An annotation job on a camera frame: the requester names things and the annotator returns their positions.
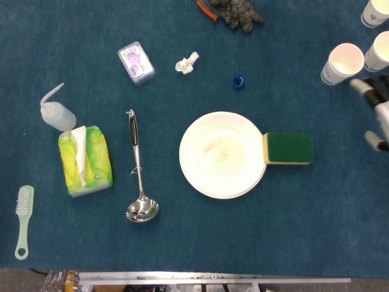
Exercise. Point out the clear crinkled plastic bag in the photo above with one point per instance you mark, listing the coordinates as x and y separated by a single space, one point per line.
57 281

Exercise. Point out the translucent squeeze wash bottle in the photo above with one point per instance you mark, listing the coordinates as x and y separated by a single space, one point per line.
60 118

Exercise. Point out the white paper cup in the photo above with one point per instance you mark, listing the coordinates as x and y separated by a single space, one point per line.
345 59
380 51
375 13

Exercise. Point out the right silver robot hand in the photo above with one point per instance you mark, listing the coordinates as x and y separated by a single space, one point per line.
383 115

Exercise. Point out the grey striped work glove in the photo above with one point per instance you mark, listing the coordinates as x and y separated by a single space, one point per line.
237 15

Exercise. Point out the blue felt table cloth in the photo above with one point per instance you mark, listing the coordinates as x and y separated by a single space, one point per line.
194 237

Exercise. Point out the green yellow tissue pack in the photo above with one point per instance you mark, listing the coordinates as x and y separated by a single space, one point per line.
97 152

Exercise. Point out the pale green scrub brush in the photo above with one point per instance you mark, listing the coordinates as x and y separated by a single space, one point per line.
23 222

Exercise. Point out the green yellow sponge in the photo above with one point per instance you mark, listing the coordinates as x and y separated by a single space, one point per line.
290 147

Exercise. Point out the aluminium frame rail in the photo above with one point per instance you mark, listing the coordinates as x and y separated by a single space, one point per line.
212 278

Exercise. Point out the clear plastic card box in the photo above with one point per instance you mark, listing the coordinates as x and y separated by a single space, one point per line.
136 62

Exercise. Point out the steel ladle black grip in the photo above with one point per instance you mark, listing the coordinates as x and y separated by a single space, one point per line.
133 134

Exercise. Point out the white round plate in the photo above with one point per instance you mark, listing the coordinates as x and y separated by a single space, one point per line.
212 182

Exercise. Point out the blue bottle cap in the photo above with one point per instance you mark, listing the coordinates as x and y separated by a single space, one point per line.
235 82

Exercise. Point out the crumpled white tissue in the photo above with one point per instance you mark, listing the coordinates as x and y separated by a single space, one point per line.
183 65

